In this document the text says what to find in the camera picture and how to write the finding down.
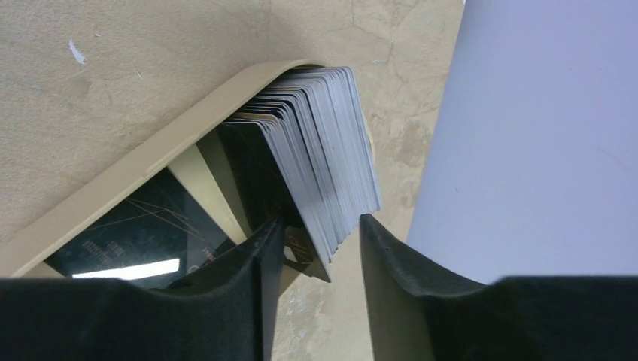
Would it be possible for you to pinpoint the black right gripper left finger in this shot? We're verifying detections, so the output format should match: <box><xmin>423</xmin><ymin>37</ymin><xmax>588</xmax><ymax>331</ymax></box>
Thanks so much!
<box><xmin>1</xmin><ymin>218</ymin><xmax>285</xmax><ymax>360</ymax></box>

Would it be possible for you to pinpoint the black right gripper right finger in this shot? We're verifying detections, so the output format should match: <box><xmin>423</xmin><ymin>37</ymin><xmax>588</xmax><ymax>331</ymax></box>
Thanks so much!
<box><xmin>360</xmin><ymin>214</ymin><xmax>637</xmax><ymax>360</ymax></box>

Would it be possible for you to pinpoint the loose black card in tray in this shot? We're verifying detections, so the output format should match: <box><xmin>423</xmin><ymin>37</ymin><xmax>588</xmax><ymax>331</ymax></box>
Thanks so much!
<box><xmin>45</xmin><ymin>169</ymin><xmax>235</xmax><ymax>289</ymax></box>

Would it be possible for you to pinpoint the stack of credit cards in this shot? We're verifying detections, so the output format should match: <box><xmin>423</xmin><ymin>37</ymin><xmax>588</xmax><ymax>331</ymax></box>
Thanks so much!
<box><xmin>217</xmin><ymin>66</ymin><xmax>382</xmax><ymax>282</ymax></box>

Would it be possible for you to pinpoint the beige oval card tray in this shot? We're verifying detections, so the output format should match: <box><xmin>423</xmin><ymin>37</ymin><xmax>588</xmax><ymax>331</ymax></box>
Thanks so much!
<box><xmin>1</xmin><ymin>60</ymin><xmax>339</xmax><ymax>280</ymax></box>

